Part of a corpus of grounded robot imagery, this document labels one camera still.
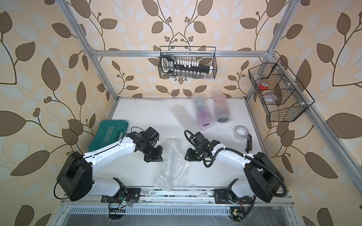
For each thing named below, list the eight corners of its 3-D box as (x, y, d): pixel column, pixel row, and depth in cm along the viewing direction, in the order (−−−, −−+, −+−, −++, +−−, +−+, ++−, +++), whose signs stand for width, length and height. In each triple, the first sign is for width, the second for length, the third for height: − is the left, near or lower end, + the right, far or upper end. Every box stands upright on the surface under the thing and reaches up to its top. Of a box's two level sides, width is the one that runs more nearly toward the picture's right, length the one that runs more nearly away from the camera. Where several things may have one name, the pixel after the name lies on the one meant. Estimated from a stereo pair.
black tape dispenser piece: (244, 152, 92) (245, 150, 91) (247, 135, 100) (248, 133, 99) (250, 154, 91) (251, 152, 90) (253, 137, 99) (254, 135, 98)
